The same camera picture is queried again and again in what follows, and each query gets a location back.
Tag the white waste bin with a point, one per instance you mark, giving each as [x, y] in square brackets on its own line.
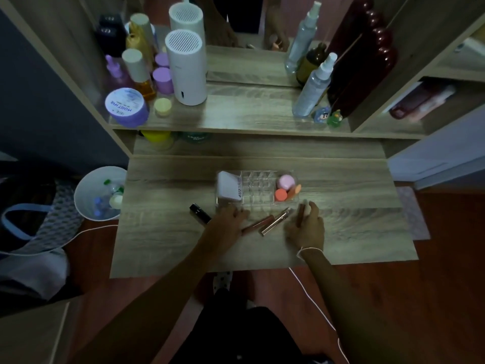
[99, 193]

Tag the person's left hand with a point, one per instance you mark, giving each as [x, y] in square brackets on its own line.
[221, 233]

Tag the pink pouch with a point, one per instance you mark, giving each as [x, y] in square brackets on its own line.
[420, 100]

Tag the small blue figurine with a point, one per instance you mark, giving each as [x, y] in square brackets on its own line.
[322, 114]

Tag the green jar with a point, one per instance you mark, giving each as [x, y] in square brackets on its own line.
[195, 137]

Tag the clear spray bottle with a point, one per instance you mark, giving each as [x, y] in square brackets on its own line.
[314, 87]

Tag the small yellow jar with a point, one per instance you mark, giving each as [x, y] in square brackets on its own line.
[163, 106]

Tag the purple cream jar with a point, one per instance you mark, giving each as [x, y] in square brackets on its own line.
[126, 108]

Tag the purple dropper bottle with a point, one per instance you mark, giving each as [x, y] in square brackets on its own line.
[115, 71]

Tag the white cylindrical appliance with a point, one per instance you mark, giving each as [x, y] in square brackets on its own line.
[186, 68]

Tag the person's right forearm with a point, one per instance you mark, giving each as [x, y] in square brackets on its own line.
[352, 310]

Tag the rose gold lip gloss tube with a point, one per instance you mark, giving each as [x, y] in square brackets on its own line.
[274, 222]

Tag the teardrop orange makeup sponge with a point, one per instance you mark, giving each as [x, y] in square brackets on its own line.
[294, 191]

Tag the person's right hand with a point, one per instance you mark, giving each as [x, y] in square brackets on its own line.
[309, 233]

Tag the brown lipstick tube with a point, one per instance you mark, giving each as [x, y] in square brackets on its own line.
[300, 215]

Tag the black lipstick tube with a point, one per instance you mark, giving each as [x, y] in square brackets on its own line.
[199, 214]

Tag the amber bottle with white cap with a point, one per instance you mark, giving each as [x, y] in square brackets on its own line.
[139, 73]

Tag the wooden vanity shelf unit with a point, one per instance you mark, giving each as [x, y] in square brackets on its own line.
[261, 144]

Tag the clear acrylic makeup organizer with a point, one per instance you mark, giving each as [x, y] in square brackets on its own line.
[259, 187]

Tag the mirror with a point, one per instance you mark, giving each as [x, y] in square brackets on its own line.
[246, 34]

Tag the pink makeup sponge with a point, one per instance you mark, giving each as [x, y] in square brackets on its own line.
[286, 181]

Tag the black bottle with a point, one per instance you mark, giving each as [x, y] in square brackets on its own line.
[110, 39]

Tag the pink lip gloss tube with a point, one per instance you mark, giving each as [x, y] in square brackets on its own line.
[257, 224]

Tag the person's black shorts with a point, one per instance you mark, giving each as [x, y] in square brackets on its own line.
[238, 333]

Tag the person's left fingers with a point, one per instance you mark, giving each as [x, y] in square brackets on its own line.
[237, 214]

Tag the person's right thumb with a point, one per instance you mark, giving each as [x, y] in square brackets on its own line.
[292, 228]

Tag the person's left forearm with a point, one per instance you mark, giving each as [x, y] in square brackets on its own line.
[151, 310]

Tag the purple capped jar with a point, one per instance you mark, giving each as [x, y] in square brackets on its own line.
[163, 80]

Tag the dotted white slipper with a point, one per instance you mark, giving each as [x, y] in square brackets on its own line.
[222, 280]

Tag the round orange makeup sponge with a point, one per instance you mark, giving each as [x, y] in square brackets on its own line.
[280, 194]

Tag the white compact case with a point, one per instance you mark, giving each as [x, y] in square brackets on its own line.
[228, 186]

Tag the small green figurine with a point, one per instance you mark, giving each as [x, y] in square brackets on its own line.
[335, 119]

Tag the dark amber glass bottle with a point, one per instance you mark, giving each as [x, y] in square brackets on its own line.
[310, 64]

